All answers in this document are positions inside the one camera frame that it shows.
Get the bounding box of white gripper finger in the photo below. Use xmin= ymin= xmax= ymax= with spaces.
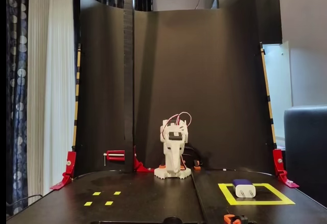
xmin=165 ymin=148 xmax=180 ymax=177
xmin=177 ymin=146 xmax=185 ymax=177

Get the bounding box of yellow black striped stick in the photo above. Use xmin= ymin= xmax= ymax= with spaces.
xmin=260 ymin=41 xmax=278 ymax=150
xmin=72 ymin=43 xmax=82 ymax=153

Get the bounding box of blue and white charger block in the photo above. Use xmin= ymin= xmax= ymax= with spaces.
xmin=232 ymin=179 xmax=256 ymax=199

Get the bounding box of black backdrop board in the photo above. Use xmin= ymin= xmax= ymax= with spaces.
xmin=74 ymin=0 xmax=278 ymax=181

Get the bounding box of white pleated curtain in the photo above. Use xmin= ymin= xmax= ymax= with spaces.
xmin=27 ymin=0 xmax=77 ymax=206

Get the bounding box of red corner clamp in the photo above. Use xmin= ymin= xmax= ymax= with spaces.
xmin=50 ymin=151 xmax=77 ymax=190
xmin=272 ymin=148 xmax=299 ymax=189

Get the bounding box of red post bracket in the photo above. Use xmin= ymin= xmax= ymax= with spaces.
xmin=133 ymin=146 xmax=155 ymax=173

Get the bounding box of dark blue armchair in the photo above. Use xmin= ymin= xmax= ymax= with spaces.
xmin=284 ymin=105 xmax=327 ymax=208

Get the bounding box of black round mount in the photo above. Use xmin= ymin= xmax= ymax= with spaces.
xmin=163 ymin=216 xmax=183 ymax=224

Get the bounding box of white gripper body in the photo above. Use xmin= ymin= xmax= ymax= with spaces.
xmin=163 ymin=129 xmax=189 ymax=152

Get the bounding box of red white servo wire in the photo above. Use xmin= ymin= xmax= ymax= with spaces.
xmin=165 ymin=111 xmax=193 ymax=142

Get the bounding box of red screw clamp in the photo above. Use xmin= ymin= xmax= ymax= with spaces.
xmin=103 ymin=150 xmax=126 ymax=167

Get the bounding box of yellow tape square outline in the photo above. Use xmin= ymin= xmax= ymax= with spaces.
xmin=218 ymin=183 xmax=296 ymax=206

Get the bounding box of white cabinet door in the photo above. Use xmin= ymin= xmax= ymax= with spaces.
xmin=262 ymin=40 xmax=293 ymax=139

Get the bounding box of orange and black clamp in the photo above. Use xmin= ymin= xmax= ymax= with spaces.
xmin=223 ymin=214 xmax=248 ymax=224

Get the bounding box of thin black cable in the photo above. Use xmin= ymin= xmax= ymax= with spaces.
xmin=6 ymin=194 xmax=43 ymax=207

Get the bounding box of dark blue patterned curtain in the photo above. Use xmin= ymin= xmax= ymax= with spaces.
xmin=6 ymin=0 xmax=29 ymax=216

